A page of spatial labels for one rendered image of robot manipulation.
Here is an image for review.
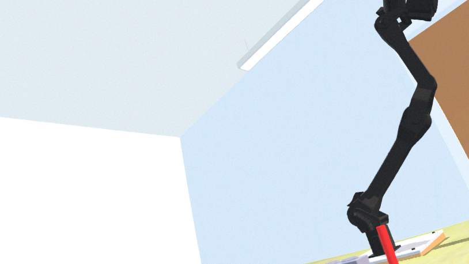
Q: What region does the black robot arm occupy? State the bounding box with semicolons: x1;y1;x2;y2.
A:
347;0;438;258

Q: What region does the red peg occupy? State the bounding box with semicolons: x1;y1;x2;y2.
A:
376;225;398;264

